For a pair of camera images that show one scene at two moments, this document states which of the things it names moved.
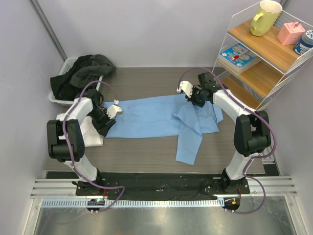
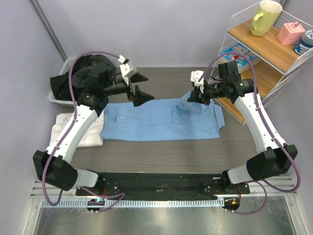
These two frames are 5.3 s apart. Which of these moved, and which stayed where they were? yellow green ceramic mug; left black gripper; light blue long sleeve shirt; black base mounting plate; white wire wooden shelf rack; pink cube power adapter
Moved: left black gripper; light blue long sleeve shirt
Stayed: yellow green ceramic mug; black base mounting plate; pink cube power adapter; white wire wooden shelf rack
